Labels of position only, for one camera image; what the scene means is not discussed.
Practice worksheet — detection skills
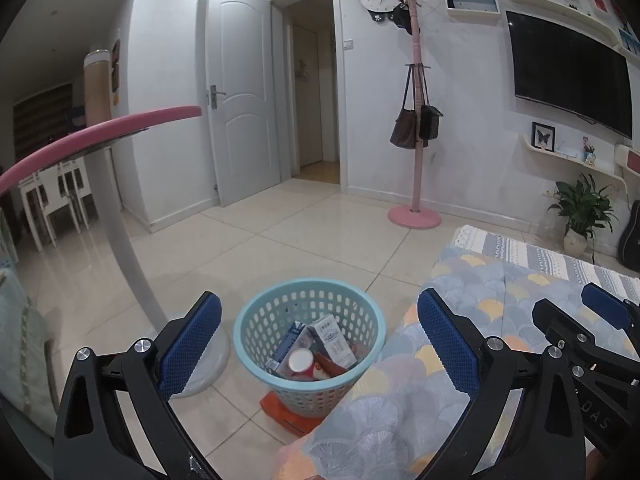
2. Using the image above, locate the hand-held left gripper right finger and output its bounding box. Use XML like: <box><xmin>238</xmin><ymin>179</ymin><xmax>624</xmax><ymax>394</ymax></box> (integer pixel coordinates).
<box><xmin>416</xmin><ymin>287</ymin><xmax>586</xmax><ymax>480</ymax></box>

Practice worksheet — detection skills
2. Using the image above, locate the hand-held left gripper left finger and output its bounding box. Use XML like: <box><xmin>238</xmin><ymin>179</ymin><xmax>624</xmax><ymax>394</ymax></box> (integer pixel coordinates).
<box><xmin>52</xmin><ymin>291</ymin><xmax>223</xmax><ymax>480</ymax></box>

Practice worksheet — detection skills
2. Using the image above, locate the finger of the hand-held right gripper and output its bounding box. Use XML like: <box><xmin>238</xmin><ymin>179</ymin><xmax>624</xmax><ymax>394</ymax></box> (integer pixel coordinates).
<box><xmin>531</xmin><ymin>299</ymin><xmax>599</xmax><ymax>361</ymax></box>
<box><xmin>581</xmin><ymin>282</ymin><xmax>640</xmax><ymax>341</ymax></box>

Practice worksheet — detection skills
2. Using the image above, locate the light blue plastic basket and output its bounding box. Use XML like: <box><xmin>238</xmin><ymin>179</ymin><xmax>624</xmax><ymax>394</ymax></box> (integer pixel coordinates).
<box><xmin>233</xmin><ymin>278</ymin><xmax>387</xmax><ymax>418</ymax></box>

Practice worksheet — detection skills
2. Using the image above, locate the white carton with blue side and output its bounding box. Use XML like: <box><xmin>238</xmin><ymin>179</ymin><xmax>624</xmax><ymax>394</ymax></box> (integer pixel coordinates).
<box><xmin>266</xmin><ymin>322</ymin><xmax>307</xmax><ymax>376</ymax></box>

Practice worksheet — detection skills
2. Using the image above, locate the red can white lid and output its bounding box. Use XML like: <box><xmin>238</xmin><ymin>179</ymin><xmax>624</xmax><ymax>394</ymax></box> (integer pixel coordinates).
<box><xmin>287</xmin><ymin>349</ymin><xmax>321</xmax><ymax>382</ymax></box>

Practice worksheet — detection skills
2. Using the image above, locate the white printed carton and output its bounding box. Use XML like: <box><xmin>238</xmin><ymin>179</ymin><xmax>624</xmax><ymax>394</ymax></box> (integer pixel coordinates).
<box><xmin>307</xmin><ymin>314</ymin><xmax>359</xmax><ymax>367</ymax></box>

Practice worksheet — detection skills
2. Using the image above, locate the red snack packet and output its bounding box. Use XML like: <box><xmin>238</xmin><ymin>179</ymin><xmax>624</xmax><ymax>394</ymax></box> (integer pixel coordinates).
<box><xmin>312</xmin><ymin>350</ymin><xmax>352</xmax><ymax>380</ymax></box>

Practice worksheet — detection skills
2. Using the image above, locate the grey white striped mat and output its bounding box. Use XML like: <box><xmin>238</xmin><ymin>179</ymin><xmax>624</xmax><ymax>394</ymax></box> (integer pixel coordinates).
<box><xmin>450</xmin><ymin>224</ymin><xmax>640</xmax><ymax>287</ymax></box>

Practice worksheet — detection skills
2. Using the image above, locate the black guitar bag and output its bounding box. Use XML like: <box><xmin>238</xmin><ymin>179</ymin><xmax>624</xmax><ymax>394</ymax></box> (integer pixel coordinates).
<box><xmin>617</xmin><ymin>200</ymin><xmax>640</xmax><ymax>274</ymax></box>

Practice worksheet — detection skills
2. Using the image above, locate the scallop patterned blanket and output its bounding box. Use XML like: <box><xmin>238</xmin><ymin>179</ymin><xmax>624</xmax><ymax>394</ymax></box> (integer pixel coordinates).
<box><xmin>275</xmin><ymin>252</ymin><xmax>640</xmax><ymax>480</ymax></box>

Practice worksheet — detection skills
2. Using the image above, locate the potted green plant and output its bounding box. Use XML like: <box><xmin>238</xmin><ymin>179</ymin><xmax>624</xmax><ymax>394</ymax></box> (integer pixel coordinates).
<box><xmin>546</xmin><ymin>174</ymin><xmax>619</xmax><ymax>256</ymax></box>

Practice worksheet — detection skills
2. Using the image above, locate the pink rimmed round table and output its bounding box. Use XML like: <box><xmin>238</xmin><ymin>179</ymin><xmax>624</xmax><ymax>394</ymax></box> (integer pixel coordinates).
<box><xmin>0</xmin><ymin>106</ymin><xmax>231</xmax><ymax>400</ymax></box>

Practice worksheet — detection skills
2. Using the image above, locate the orange flat board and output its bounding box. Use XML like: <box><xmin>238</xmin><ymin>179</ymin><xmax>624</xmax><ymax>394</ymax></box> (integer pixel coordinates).
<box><xmin>260</xmin><ymin>391</ymin><xmax>327</xmax><ymax>436</ymax></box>

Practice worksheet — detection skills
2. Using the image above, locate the pink coat rack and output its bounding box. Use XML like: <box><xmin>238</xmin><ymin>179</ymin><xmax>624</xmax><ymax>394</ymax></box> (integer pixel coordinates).
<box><xmin>387</xmin><ymin>0</ymin><xmax>442</xmax><ymax>230</ymax></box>

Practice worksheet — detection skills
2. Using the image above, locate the pale green sofa cushion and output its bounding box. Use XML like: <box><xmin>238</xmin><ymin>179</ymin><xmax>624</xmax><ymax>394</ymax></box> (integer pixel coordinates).
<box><xmin>0</xmin><ymin>260</ymin><xmax>62</xmax><ymax>432</ymax></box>

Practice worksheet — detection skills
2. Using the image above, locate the framed butterfly picture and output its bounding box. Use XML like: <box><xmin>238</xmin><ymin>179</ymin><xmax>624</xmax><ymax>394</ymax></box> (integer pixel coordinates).
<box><xmin>531</xmin><ymin>121</ymin><xmax>556</xmax><ymax>152</ymax></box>

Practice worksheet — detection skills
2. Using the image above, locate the white chair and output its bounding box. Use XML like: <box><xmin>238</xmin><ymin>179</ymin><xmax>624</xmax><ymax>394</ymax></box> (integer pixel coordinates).
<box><xmin>19</xmin><ymin>170</ymin><xmax>57</xmax><ymax>252</ymax></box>
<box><xmin>42</xmin><ymin>157</ymin><xmax>91</xmax><ymax>234</ymax></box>

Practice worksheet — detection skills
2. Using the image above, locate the brown hanging bag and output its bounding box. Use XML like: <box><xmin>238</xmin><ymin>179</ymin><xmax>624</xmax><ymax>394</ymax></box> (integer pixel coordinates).
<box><xmin>389</xmin><ymin>65</ymin><xmax>424</xmax><ymax>150</ymax></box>

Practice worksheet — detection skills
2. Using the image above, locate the dark hanging bag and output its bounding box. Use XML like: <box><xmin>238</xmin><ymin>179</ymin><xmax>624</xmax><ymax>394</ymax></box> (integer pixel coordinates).
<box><xmin>419</xmin><ymin>65</ymin><xmax>444</xmax><ymax>141</ymax></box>

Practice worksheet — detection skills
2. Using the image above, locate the white panel door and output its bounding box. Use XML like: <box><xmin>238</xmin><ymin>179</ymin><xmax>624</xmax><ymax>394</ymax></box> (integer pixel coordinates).
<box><xmin>197</xmin><ymin>0</ymin><xmax>282</xmax><ymax>208</ymax></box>

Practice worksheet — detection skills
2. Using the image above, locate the tan cylindrical column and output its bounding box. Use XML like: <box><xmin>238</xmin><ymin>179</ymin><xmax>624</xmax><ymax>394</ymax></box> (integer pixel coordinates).
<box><xmin>82</xmin><ymin>48</ymin><xmax>112</xmax><ymax>127</ymax></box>

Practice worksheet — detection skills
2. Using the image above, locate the dark slatted blind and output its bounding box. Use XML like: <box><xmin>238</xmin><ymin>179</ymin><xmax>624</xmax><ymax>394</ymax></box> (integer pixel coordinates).
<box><xmin>12</xmin><ymin>82</ymin><xmax>76</xmax><ymax>167</ymax></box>

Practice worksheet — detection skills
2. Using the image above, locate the black hat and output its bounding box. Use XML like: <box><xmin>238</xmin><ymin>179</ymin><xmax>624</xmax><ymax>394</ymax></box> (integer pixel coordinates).
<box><xmin>392</xmin><ymin>2</ymin><xmax>421</xmax><ymax>36</ymax></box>

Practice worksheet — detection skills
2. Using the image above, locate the red white wall box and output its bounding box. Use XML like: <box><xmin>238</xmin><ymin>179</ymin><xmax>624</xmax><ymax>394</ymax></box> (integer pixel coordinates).
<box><xmin>614</xmin><ymin>143</ymin><xmax>640</xmax><ymax>174</ymax></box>

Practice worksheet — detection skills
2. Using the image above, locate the white wavy wall shelf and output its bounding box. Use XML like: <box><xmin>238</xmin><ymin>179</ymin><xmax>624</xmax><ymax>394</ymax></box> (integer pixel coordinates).
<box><xmin>520</xmin><ymin>135</ymin><xmax>632</xmax><ymax>197</ymax></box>

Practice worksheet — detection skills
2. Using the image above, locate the black wall television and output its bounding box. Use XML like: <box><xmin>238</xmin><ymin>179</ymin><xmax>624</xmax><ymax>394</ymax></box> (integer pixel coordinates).
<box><xmin>506</xmin><ymin>10</ymin><xmax>634</xmax><ymax>140</ymax></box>

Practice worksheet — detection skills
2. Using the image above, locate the white door frame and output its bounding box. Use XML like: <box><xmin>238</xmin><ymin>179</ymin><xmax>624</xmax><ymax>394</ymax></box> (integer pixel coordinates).
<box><xmin>270</xmin><ymin>0</ymin><xmax>350</xmax><ymax>194</ymax></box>

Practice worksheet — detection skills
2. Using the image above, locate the hanging wall picture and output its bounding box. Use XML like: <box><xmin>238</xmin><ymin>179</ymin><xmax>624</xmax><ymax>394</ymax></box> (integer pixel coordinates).
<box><xmin>110</xmin><ymin>38</ymin><xmax>122</xmax><ymax>107</ymax></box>

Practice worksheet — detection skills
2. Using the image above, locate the long white wall shelf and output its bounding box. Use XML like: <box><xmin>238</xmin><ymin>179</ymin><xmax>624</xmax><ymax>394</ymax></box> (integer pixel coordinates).
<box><xmin>500</xmin><ymin>0</ymin><xmax>640</xmax><ymax>64</ymax></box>

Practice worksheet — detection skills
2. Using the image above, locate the blue white wall box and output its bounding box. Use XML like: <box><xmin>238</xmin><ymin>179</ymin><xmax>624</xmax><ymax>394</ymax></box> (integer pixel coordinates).
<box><xmin>443</xmin><ymin>0</ymin><xmax>501</xmax><ymax>17</ymax></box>

